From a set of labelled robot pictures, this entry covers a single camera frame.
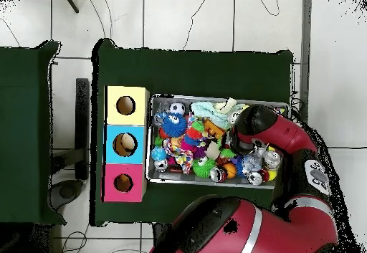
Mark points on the colourful polka dot cloth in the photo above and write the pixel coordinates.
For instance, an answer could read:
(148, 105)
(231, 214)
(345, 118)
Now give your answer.
(179, 155)
(280, 111)

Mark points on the beige wedge block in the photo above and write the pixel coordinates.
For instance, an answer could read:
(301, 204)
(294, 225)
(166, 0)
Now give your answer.
(212, 150)

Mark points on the large green spiky ball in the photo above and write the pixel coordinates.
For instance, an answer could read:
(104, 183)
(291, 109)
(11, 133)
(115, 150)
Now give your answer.
(228, 152)

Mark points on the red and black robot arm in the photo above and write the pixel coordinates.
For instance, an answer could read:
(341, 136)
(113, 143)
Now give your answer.
(281, 132)

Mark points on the wooden box with three holes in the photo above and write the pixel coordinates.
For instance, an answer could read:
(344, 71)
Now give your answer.
(111, 115)

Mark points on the blue spiky ball with eyes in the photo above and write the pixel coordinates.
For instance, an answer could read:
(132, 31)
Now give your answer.
(175, 124)

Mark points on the black and white soccer ball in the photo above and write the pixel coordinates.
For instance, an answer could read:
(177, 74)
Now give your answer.
(177, 108)

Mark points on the mint green cloth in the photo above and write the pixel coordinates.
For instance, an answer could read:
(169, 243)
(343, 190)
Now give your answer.
(209, 111)

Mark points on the blue globe ball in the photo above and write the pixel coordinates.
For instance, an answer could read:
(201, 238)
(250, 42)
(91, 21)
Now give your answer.
(158, 154)

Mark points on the cream yellow cloth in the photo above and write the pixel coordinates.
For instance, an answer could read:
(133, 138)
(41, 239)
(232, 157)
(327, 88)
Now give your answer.
(226, 105)

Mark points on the orange basketball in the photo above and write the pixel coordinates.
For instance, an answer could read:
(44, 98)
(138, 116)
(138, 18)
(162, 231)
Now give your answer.
(230, 170)

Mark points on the silver metal can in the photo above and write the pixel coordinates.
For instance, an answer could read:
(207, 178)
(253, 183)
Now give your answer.
(272, 159)

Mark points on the black upright panel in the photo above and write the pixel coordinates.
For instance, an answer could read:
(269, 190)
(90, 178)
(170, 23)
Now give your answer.
(82, 121)

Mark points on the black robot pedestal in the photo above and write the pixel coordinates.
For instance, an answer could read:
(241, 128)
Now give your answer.
(160, 233)

